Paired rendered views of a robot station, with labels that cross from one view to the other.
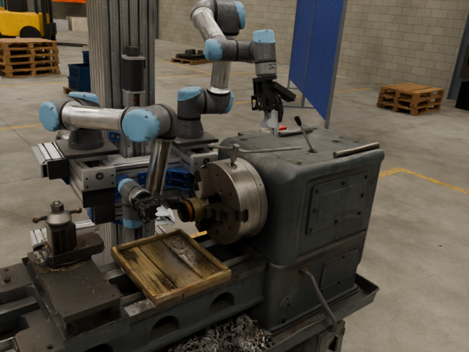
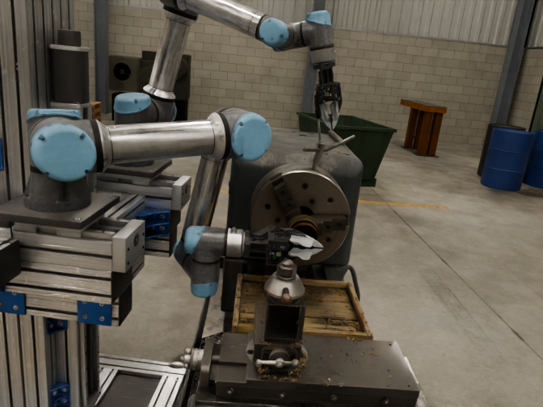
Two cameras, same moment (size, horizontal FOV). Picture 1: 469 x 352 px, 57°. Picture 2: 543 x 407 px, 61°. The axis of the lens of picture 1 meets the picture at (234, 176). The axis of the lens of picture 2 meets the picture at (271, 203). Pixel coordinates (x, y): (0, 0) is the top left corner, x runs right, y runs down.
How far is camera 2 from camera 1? 1.45 m
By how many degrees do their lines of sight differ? 51
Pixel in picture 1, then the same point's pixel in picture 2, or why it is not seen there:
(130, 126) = (248, 138)
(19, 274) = not seen: outside the picture
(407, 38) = not seen: hidden behind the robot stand
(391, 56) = not seen: hidden behind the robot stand
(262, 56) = (328, 39)
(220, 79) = (172, 80)
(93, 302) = (397, 361)
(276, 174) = (342, 169)
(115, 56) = (40, 45)
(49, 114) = (77, 147)
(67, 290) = (359, 371)
